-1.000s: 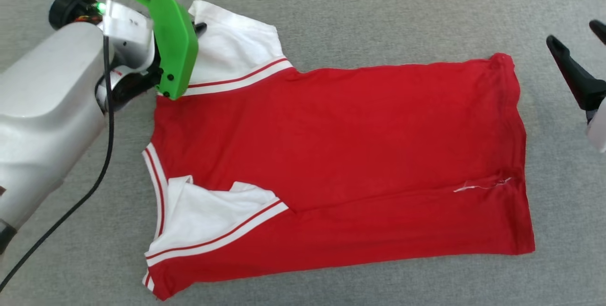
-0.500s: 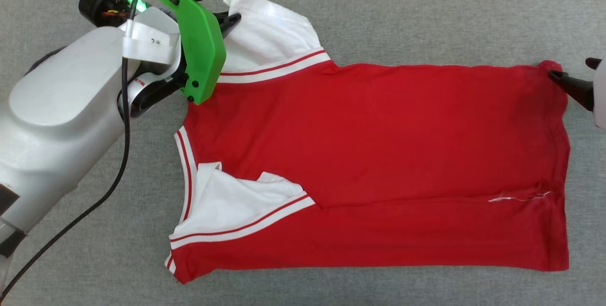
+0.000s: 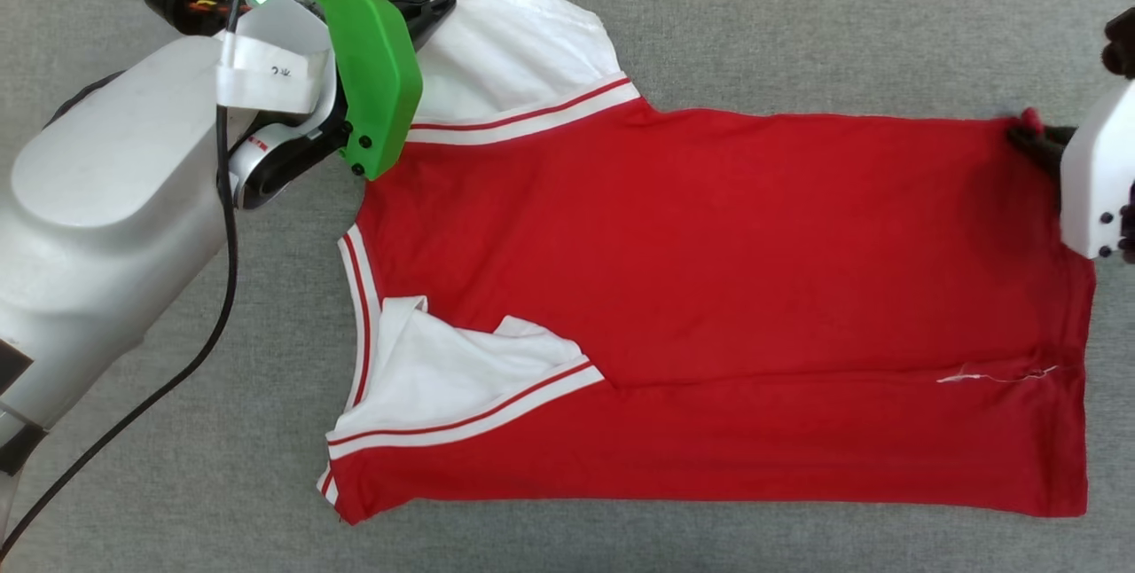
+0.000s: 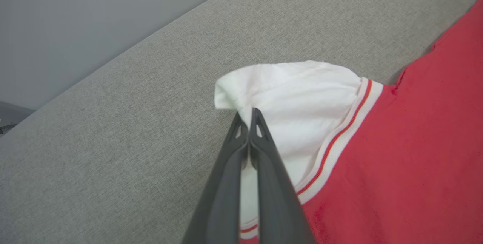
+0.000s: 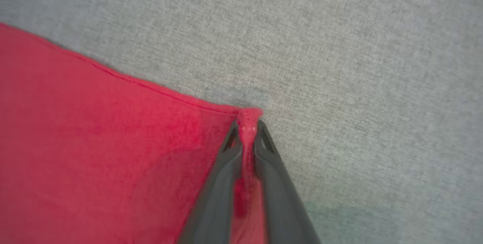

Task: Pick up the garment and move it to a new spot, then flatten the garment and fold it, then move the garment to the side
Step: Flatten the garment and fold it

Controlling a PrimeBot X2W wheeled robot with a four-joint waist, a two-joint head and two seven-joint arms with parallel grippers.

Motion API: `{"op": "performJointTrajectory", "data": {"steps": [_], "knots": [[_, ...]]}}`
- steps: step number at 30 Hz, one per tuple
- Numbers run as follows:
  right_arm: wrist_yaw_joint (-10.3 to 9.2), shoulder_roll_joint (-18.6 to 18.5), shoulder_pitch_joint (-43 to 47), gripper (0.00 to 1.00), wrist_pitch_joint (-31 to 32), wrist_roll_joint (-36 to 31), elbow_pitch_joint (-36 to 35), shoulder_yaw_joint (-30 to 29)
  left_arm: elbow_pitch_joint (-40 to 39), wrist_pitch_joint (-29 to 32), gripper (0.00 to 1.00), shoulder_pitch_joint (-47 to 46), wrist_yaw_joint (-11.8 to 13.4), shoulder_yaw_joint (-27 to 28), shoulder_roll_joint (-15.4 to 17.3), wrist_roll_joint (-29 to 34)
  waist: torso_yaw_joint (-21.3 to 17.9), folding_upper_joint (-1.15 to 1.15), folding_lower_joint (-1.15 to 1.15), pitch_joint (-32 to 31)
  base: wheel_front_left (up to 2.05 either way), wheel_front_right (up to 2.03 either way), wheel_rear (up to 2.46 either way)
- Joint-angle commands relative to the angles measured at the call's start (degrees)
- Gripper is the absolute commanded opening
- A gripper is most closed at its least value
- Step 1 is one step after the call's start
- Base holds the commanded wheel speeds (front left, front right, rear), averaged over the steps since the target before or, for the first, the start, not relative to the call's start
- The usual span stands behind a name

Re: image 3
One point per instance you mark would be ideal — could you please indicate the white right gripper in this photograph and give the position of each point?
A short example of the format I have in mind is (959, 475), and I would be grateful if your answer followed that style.
(1099, 183)

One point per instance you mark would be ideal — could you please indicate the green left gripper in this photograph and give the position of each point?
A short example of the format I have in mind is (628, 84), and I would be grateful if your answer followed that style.
(377, 76)

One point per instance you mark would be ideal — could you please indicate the red and white t-shirt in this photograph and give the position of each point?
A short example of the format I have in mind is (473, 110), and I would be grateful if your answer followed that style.
(709, 289)

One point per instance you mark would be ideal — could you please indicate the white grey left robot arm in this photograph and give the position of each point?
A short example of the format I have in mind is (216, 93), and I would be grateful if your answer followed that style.
(97, 200)

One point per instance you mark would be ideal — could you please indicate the white paper tape label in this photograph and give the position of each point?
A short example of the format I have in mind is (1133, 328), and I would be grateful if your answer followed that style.
(266, 72)

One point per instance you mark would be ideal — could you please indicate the grey fabric table cover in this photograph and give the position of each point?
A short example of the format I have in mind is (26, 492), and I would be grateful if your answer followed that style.
(798, 23)

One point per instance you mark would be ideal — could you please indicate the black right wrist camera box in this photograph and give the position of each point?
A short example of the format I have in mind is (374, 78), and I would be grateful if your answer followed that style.
(1122, 45)

